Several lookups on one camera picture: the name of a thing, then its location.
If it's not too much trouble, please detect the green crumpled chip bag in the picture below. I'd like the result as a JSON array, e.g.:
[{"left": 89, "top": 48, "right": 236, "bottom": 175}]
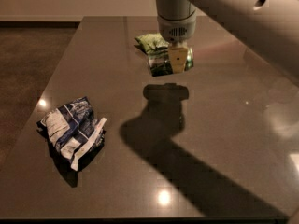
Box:
[{"left": 135, "top": 33, "right": 168, "bottom": 54}]

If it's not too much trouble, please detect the blue white crumpled chip bag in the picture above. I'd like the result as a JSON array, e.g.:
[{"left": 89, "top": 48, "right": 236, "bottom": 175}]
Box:
[{"left": 37, "top": 97, "right": 107, "bottom": 171}]

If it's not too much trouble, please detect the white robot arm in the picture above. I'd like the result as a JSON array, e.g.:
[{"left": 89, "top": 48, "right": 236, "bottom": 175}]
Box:
[{"left": 156, "top": 0, "right": 299, "bottom": 83}]

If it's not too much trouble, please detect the white gripper with vents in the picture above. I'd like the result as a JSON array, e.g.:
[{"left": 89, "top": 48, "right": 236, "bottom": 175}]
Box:
[{"left": 157, "top": 12, "right": 196, "bottom": 74}]

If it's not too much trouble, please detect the green soda can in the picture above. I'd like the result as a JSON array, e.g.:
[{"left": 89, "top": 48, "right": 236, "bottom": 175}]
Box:
[{"left": 148, "top": 47, "right": 193, "bottom": 77}]

